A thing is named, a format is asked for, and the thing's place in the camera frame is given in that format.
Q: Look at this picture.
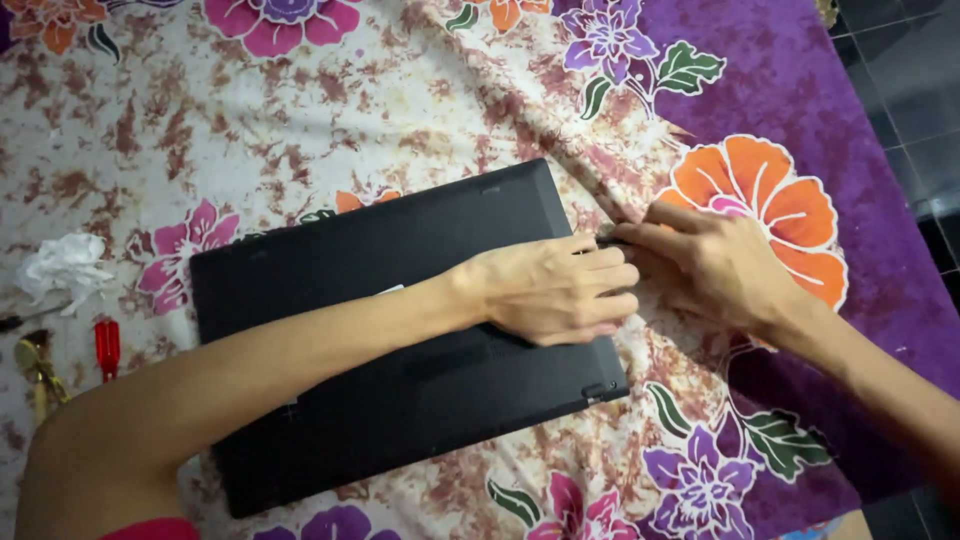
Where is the person's left hand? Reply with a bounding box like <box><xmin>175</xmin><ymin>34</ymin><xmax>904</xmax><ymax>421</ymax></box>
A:
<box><xmin>448</xmin><ymin>231</ymin><xmax>642</xmax><ymax>348</ymax></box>

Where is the person's right hand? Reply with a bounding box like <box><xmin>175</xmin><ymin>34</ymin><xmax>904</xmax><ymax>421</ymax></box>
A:
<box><xmin>604</xmin><ymin>201</ymin><xmax>810</xmax><ymax>340</ymax></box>

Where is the black laptop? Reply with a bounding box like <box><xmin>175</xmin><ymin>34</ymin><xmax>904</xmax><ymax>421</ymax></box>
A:
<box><xmin>189</xmin><ymin>158</ymin><xmax>631</xmax><ymax>520</ymax></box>

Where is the floral batik cloth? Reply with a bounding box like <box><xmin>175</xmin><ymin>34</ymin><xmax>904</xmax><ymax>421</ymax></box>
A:
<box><xmin>0</xmin><ymin>0</ymin><xmax>960</xmax><ymax>540</ymax></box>

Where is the person's pink clothing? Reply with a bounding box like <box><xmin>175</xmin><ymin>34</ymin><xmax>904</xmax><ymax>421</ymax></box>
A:
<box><xmin>99</xmin><ymin>516</ymin><xmax>201</xmax><ymax>540</ymax></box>

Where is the crumpled white tissue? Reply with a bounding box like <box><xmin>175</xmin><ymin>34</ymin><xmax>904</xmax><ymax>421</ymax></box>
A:
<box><xmin>15</xmin><ymin>231</ymin><xmax>115</xmax><ymax>316</ymax></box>

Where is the gold metal tool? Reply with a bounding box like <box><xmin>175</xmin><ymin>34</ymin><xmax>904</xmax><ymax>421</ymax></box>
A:
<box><xmin>14</xmin><ymin>328</ymin><xmax>74</xmax><ymax>426</ymax></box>

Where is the red handled screwdriver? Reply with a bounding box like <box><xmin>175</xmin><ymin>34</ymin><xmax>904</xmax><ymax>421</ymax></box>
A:
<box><xmin>93</xmin><ymin>318</ymin><xmax>122</xmax><ymax>384</ymax></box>

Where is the black handled screwdriver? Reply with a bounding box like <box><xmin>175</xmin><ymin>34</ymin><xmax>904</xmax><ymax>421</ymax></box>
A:
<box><xmin>0</xmin><ymin>300</ymin><xmax>74</xmax><ymax>335</ymax></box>

